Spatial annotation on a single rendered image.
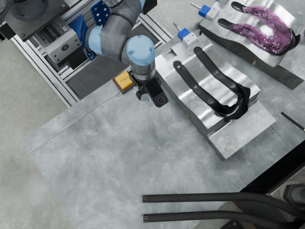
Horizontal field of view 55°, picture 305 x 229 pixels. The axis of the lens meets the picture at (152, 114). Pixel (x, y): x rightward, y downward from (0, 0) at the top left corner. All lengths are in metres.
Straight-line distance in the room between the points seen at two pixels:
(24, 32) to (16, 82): 1.20
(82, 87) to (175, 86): 0.93
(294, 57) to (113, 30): 0.78
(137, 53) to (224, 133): 0.56
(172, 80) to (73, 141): 0.48
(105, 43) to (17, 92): 1.61
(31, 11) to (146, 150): 0.69
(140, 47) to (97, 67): 1.24
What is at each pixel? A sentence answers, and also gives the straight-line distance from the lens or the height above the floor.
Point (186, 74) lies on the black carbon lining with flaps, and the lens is 1.22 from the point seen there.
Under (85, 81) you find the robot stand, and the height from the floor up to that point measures 0.21.
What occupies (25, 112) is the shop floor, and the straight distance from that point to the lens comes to 2.30.
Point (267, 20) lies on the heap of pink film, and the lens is 1.37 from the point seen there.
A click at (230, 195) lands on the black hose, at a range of 1.12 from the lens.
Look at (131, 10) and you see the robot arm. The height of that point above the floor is 1.28.
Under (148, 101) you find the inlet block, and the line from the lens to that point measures 1.10.
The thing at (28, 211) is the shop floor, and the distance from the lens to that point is 2.18.
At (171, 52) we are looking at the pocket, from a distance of 1.28.
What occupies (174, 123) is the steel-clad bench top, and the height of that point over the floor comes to 0.80.
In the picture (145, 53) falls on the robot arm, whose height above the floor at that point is 1.30.
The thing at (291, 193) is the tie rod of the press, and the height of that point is 0.83.
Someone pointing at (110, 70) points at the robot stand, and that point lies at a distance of 2.00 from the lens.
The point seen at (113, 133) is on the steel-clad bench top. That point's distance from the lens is 1.24.
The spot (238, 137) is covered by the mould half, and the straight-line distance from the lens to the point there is 1.20.
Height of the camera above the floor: 2.00
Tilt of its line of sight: 74 degrees down
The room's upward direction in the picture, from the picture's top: 6 degrees counter-clockwise
